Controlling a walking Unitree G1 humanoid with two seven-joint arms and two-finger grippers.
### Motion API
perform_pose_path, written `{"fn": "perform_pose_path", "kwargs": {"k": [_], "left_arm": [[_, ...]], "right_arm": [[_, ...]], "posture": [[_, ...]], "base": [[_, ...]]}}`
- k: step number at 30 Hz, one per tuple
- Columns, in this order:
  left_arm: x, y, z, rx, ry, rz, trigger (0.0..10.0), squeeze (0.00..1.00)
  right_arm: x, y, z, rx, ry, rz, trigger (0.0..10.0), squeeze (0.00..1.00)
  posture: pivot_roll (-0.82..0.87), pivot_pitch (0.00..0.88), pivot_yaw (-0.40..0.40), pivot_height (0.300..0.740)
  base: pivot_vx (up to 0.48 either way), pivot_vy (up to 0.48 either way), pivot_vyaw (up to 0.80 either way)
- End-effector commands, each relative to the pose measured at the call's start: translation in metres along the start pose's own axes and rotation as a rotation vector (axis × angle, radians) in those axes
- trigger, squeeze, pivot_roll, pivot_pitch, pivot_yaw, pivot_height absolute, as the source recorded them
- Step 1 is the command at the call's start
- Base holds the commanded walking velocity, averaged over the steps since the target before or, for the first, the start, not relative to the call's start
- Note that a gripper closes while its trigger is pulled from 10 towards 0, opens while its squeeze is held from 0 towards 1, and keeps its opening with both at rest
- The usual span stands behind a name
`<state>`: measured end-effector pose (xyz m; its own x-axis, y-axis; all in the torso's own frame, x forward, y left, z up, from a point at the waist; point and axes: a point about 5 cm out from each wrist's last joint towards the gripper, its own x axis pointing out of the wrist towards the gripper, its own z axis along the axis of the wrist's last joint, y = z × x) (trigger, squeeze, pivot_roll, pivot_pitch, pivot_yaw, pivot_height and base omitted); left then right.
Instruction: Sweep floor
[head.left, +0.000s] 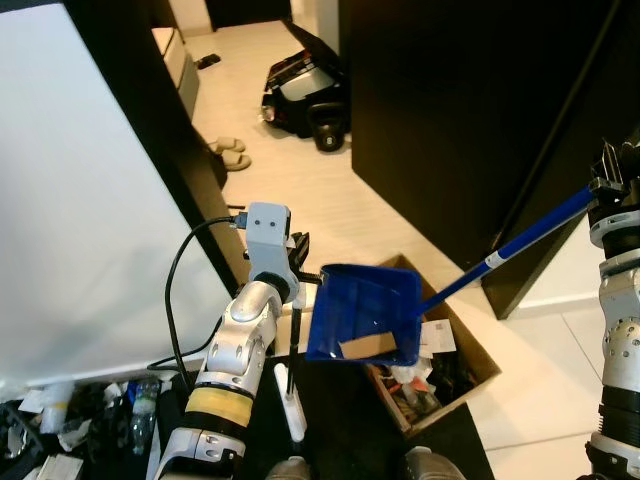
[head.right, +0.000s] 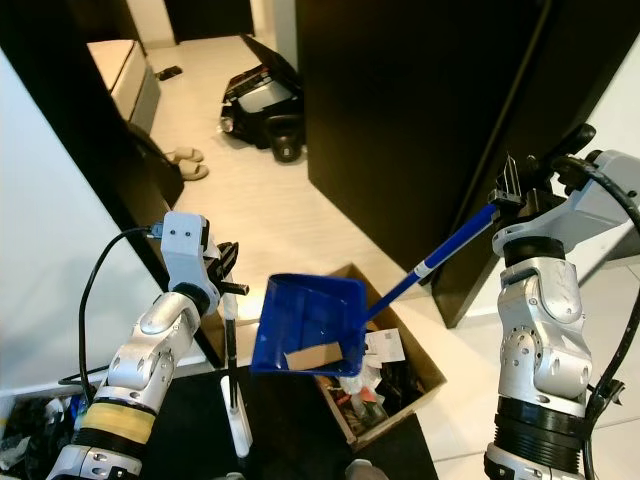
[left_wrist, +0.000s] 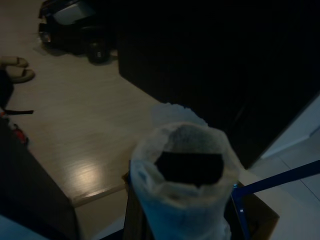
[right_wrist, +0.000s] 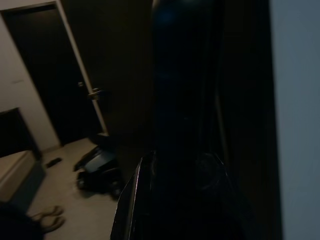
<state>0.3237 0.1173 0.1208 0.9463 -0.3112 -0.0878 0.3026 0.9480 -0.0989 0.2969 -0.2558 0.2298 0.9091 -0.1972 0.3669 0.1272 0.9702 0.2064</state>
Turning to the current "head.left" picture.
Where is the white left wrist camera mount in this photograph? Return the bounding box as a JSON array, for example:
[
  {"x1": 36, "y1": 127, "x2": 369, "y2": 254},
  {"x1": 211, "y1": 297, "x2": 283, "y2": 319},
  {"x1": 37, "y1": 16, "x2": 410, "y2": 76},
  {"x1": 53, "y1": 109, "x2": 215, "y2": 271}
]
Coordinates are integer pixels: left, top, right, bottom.
[{"x1": 245, "y1": 203, "x2": 293, "y2": 281}]

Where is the beige slipper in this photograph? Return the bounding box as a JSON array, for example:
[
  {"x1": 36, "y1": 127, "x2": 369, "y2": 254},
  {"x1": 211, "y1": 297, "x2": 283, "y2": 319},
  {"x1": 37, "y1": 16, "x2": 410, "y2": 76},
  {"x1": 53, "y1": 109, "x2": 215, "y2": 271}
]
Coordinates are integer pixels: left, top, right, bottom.
[
  {"x1": 208, "y1": 137, "x2": 247, "y2": 155},
  {"x1": 220, "y1": 151, "x2": 253, "y2": 172}
]

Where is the black floor mat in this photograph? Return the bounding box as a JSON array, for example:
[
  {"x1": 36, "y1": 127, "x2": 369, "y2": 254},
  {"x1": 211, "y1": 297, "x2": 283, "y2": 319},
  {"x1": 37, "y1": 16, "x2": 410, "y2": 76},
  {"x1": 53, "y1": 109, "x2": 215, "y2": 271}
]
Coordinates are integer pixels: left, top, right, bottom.
[{"x1": 160, "y1": 368, "x2": 493, "y2": 480}]

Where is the brown cardboard box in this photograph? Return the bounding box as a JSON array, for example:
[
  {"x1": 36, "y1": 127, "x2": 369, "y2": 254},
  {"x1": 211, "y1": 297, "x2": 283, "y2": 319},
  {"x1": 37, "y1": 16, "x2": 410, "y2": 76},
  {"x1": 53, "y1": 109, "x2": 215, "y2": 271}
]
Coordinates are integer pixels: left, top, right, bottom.
[{"x1": 364, "y1": 254, "x2": 502, "y2": 438}]

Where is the black rubbish bag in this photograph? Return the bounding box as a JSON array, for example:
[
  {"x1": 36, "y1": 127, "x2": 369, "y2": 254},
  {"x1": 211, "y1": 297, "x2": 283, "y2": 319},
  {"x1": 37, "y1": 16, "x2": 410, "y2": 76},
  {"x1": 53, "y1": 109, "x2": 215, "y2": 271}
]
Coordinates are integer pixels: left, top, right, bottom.
[{"x1": 0, "y1": 378, "x2": 193, "y2": 480}]

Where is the white printed paper sheet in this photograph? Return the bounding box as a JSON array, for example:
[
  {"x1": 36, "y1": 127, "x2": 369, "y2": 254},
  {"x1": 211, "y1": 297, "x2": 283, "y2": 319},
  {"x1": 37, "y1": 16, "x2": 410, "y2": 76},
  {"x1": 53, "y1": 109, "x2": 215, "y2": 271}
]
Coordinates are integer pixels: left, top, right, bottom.
[{"x1": 420, "y1": 319, "x2": 458, "y2": 358}]

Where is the dark brown door frame panel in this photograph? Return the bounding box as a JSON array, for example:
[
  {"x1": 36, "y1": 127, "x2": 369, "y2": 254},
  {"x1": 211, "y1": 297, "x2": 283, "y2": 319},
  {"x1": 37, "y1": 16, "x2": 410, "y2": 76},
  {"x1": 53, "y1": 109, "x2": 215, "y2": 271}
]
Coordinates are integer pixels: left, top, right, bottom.
[{"x1": 62, "y1": 0, "x2": 253, "y2": 293}]

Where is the black plastic junk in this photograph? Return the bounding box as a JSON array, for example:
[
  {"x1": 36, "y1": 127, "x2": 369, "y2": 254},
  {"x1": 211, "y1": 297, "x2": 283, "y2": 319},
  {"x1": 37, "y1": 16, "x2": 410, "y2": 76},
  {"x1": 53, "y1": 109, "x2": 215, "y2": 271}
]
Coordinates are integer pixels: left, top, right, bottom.
[{"x1": 432, "y1": 352, "x2": 485, "y2": 399}]

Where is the grey robot right foot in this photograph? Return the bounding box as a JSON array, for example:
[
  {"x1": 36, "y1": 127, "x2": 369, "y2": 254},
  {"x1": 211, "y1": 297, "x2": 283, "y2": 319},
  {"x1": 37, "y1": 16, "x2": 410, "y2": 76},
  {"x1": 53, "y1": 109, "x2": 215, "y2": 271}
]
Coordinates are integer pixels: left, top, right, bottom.
[{"x1": 403, "y1": 446, "x2": 467, "y2": 480}]

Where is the white plastic wrap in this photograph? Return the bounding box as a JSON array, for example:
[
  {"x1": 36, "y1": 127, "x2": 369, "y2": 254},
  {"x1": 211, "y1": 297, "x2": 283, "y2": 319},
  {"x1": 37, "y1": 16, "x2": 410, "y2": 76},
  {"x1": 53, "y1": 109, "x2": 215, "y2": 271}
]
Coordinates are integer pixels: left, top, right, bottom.
[{"x1": 393, "y1": 363, "x2": 433, "y2": 393}]

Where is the brown cardboard scrap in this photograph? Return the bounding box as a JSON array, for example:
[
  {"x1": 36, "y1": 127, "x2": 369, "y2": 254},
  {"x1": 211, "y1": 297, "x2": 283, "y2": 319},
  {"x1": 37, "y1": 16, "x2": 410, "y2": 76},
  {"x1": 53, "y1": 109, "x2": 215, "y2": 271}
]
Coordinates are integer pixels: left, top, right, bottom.
[{"x1": 339, "y1": 332, "x2": 399, "y2": 362}]

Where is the low white cabinet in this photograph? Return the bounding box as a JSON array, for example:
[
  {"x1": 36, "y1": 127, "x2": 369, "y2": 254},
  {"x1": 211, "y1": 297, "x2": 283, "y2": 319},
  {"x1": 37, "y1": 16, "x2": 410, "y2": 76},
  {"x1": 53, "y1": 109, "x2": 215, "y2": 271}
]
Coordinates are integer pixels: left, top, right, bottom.
[{"x1": 151, "y1": 26, "x2": 202, "y2": 123}]

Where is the clear plastic bottle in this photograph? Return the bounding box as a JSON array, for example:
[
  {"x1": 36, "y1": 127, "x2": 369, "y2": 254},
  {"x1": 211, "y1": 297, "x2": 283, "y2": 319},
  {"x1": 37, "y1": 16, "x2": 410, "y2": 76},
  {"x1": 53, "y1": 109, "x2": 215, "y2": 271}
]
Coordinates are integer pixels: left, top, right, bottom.
[{"x1": 129, "y1": 377, "x2": 162, "y2": 457}]

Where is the blue long-handled dustpan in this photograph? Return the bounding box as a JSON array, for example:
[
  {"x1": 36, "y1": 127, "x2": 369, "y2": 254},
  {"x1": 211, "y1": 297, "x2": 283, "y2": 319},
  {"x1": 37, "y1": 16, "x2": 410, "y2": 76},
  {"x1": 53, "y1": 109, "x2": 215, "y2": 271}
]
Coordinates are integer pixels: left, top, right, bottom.
[{"x1": 304, "y1": 185, "x2": 601, "y2": 367}]

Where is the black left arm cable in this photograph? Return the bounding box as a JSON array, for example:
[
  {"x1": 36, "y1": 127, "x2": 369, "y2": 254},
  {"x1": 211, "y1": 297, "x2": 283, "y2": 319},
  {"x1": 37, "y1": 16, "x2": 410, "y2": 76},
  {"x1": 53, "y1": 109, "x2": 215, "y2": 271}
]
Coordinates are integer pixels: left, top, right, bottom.
[{"x1": 164, "y1": 214, "x2": 248, "y2": 393}]

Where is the dark brown wardrobe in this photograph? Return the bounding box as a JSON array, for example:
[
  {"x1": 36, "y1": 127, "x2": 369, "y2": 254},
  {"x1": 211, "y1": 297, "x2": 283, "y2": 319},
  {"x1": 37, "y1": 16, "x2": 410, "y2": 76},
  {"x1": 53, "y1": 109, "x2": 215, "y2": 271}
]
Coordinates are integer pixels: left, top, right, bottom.
[{"x1": 338, "y1": 0, "x2": 640, "y2": 321}]

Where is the crumpled white paper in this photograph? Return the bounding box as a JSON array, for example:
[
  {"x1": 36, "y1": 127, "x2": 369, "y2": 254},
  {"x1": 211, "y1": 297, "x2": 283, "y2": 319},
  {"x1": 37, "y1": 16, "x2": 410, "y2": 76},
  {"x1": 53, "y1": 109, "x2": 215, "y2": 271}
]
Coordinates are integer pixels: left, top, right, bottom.
[{"x1": 58, "y1": 418, "x2": 93, "y2": 453}]

